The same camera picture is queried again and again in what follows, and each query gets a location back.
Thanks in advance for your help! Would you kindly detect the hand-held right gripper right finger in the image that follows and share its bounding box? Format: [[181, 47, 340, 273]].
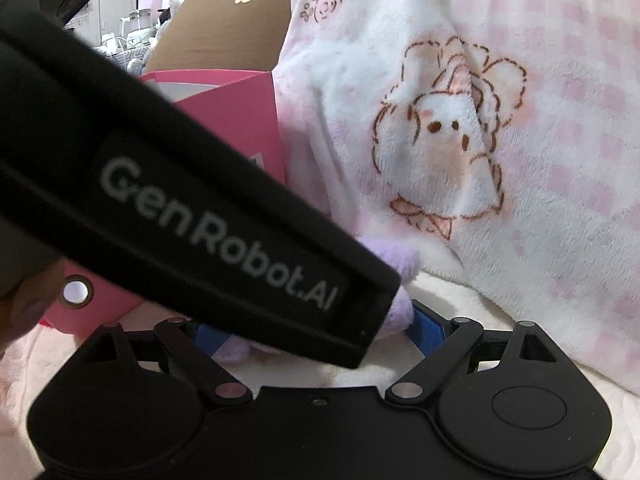
[[385, 300, 568, 403]]

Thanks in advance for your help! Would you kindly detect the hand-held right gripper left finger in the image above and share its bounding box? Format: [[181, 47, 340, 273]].
[[82, 317, 253, 403]]

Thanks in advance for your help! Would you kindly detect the purple plush toy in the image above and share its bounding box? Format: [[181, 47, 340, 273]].
[[215, 237, 421, 363]]

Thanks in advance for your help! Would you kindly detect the pink cardboard box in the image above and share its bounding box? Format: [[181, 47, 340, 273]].
[[40, 69, 287, 336]]

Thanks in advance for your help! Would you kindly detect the person's left hand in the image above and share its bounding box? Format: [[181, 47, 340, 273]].
[[0, 261, 67, 356]]

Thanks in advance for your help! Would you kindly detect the cream printed bed blanket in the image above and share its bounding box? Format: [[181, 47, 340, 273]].
[[0, 255, 640, 480]]

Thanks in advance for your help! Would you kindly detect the cluttered white shelf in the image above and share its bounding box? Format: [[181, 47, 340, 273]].
[[92, 0, 181, 68]]

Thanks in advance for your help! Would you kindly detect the brown pillow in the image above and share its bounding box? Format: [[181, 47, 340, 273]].
[[145, 0, 293, 73]]

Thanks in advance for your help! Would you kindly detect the pink white bear pillow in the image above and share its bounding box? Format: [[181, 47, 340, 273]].
[[272, 0, 640, 396]]

